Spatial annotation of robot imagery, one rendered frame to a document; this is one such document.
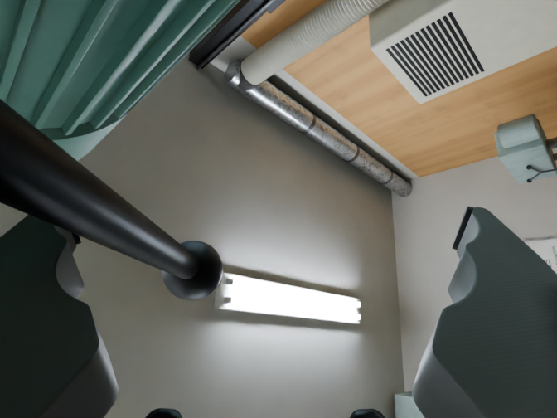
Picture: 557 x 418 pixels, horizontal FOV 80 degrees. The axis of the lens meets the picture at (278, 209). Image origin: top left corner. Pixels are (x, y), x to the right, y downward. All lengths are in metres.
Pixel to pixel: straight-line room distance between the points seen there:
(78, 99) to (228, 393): 1.78
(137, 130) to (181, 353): 1.06
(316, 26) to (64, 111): 1.63
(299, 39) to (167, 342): 1.54
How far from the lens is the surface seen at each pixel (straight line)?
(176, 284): 0.19
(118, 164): 1.67
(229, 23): 1.92
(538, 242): 3.10
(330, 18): 1.75
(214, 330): 1.80
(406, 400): 3.06
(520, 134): 2.25
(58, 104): 0.19
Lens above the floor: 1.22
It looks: 43 degrees up
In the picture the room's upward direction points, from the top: 106 degrees counter-clockwise
